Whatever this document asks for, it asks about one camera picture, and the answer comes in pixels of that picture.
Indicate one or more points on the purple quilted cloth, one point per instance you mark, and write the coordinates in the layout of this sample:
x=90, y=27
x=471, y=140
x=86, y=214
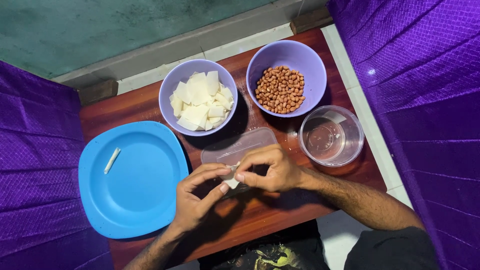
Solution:
x=423, y=105
x=37, y=168

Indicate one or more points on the rolled white dough stick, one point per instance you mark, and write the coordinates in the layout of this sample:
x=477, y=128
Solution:
x=112, y=160

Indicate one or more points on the purple bowl with peanuts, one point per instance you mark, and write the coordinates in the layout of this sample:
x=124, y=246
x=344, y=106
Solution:
x=288, y=56

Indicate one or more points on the black shorts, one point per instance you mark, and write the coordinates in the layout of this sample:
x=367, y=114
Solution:
x=390, y=249

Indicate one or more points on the heap of brown peanuts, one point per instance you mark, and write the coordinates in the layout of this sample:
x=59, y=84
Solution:
x=280, y=90

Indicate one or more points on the person's right hand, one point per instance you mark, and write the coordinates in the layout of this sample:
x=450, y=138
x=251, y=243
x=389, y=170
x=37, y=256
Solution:
x=279, y=172

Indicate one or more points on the blue plastic plate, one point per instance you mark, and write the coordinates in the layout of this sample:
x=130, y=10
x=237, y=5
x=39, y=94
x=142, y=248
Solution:
x=138, y=180

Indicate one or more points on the black printed shirt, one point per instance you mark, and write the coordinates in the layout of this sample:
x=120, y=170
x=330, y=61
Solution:
x=270, y=249

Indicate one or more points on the clear rectangular plastic lid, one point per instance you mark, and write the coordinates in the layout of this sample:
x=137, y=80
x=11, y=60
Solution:
x=234, y=144

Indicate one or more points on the white dough wrapper piece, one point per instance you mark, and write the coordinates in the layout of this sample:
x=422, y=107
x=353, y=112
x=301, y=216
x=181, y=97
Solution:
x=231, y=183

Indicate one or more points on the clear round plastic container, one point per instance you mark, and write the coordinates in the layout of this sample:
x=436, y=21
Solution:
x=332, y=137

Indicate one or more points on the pile of white dough wrappers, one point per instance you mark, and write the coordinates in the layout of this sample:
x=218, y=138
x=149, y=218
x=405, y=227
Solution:
x=200, y=101

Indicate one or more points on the brown wooden block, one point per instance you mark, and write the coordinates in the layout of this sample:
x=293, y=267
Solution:
x=310, y=20
x=98, y=92

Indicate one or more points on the person's left hand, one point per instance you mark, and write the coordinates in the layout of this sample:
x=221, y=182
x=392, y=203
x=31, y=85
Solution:
x=189, y=202

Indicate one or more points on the purple bowl with wrappers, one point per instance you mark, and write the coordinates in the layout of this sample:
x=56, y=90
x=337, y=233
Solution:
x=170, y=84

